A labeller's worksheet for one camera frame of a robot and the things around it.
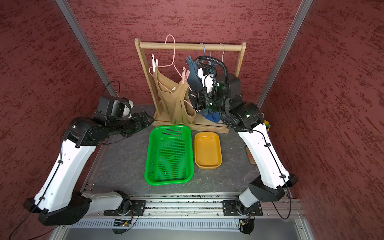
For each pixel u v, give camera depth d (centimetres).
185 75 54
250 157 90
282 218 40
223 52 90
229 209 74
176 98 65
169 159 92
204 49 70
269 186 40
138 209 74
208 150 94
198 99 47
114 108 44
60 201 37
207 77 48
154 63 68
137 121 54
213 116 51
